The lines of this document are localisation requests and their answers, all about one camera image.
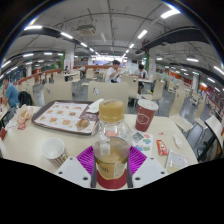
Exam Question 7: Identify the white table black pedestal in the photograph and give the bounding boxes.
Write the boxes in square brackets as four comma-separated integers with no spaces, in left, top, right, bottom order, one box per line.
[196,114,224,163]

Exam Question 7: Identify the red paper cup with lid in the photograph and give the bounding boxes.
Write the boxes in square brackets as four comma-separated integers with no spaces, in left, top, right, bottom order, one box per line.
[134,98,160,133]

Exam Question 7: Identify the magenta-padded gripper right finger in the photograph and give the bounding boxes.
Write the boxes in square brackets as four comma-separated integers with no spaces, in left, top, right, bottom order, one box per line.
[125,145,170,189]

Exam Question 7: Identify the white sachet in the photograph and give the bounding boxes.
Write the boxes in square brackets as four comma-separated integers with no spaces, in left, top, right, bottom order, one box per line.
[172,133,184,149]

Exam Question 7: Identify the group of ceiling lights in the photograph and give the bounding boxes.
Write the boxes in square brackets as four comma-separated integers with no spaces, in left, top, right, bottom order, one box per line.
[0,8,224,84]

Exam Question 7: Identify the ceiling air conditioner unit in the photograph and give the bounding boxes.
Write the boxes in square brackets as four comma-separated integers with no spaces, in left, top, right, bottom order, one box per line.
[76,24,97,36]

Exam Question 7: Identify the person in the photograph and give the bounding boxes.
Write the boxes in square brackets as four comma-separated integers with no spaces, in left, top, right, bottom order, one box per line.
[135,63,149,81]
[1,78,21,116]
[104,59,123,84]

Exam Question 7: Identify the beige chair with round hole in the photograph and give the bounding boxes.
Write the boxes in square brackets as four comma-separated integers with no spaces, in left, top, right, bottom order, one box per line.
[43,81,74,105]
[87,80,130,114]

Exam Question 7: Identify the white patterned mug gold handle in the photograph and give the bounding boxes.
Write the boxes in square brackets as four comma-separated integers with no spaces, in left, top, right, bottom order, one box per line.
[41,137,69,168]

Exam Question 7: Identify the clear bottle with tan cap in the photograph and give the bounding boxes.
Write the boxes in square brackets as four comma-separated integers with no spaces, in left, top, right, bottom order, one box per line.
[91,99,133,181]

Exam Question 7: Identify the red sauce packet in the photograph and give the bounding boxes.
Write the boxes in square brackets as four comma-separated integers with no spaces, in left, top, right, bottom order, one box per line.
[156,139,169,156]

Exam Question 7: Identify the crumpled white napkin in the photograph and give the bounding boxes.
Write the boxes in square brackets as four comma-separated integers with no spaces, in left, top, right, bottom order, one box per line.
[85,98,105,114]

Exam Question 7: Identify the colourful printed flyer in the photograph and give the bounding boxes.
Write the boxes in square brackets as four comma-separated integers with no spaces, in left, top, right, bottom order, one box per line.
[130,130,154,153]

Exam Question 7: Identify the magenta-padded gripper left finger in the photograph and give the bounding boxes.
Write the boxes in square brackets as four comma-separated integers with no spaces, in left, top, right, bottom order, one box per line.
[54,145,98,189]

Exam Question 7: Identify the clear plastic bag with card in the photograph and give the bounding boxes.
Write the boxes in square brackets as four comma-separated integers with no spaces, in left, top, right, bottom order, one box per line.
[165,149,189,174]

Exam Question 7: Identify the dark food tray paper liner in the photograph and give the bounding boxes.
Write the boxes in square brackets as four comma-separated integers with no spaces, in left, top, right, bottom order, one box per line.
[31,99,103,136]

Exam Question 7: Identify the group of beige chairs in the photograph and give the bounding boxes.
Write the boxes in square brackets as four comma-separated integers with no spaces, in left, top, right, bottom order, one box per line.
[13,68,224,134]

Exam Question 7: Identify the black backpack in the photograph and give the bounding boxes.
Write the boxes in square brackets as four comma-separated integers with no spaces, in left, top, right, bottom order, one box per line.
[17,90,34,107]

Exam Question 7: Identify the crumpled food wrapper bag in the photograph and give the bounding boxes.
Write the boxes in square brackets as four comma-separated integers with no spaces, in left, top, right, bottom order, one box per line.
[6,103,35,131]

